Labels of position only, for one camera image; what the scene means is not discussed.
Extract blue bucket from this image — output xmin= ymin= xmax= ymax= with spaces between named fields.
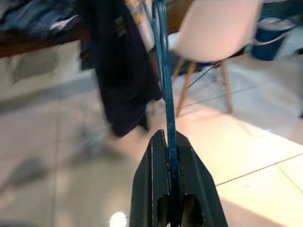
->
xmin=250 ymin=17 xmax=299 ymax=61

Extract blue denim clothes pile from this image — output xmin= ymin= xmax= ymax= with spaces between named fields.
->
xmin=0 ymin=0 xmax=82 ymax=41

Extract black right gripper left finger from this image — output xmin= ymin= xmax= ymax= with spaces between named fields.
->
xmin=129 ymin=129 xmax=171 ymax=227

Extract navy blue shirt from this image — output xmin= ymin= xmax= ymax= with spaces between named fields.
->
xmin=77 ymin=0 xmax=165 ymax=138

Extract blue wire hanger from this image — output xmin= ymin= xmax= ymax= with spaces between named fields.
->
xmin=151 ymin=0 xmax=182 ymax=227

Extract patterned pale cloth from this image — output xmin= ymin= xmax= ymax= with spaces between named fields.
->
xmin=124 ymin=0 xmax=156 ymax=52

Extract white chair wooden legs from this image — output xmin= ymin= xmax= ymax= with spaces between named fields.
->
xmin=168 ymin=0 xmax=264 ymax=114

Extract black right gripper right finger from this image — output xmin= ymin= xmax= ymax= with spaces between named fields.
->
xmin=170 ymin=131 xmax=230 ymax=227

